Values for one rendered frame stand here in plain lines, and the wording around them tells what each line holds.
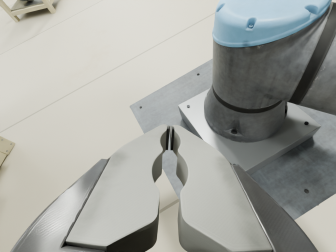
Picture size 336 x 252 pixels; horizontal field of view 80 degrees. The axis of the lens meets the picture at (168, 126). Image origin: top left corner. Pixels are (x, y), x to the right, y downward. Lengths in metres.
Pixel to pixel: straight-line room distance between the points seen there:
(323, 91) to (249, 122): 0.15
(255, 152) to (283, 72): 0.20
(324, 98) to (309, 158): 0.24
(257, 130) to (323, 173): 0.18
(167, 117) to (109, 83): 1.17
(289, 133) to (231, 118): 0.14
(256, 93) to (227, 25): 0.13
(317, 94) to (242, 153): 0.20
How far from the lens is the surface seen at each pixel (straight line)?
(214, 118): 0.47
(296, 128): 0.54
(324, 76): 0.34
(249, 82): 0.36
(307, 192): 0.54
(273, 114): 0.46
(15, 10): 3.43
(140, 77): 1.65
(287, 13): 0.31
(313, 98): 0.36
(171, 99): 0.65
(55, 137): 1.70
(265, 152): 0.49
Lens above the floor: 1.10
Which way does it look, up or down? 57 degrees down
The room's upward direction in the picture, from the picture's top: 25 degrees counter-clockwise
